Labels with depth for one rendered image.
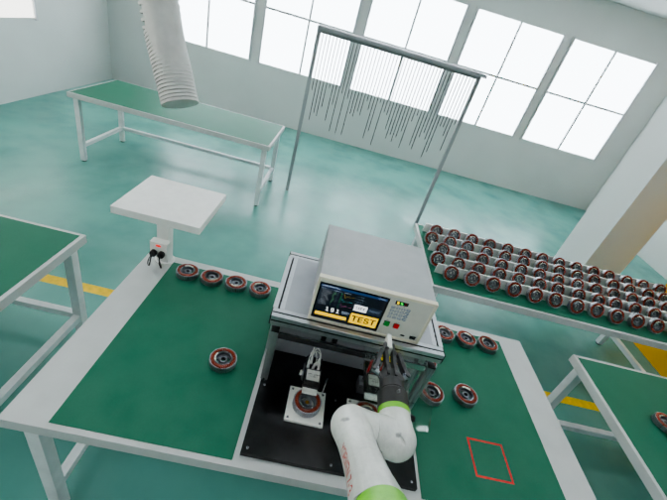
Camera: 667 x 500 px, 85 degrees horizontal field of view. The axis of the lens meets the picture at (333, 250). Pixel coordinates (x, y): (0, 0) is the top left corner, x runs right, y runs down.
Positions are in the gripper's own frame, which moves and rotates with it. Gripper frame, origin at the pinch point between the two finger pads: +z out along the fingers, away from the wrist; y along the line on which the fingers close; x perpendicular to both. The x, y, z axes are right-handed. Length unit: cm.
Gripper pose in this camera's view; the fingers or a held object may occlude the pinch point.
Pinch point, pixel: (388, 343)
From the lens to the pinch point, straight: 133.3
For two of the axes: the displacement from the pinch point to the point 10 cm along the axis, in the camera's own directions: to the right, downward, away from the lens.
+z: 0.7, -5.3, 8.5
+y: 9.6, 2.5, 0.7
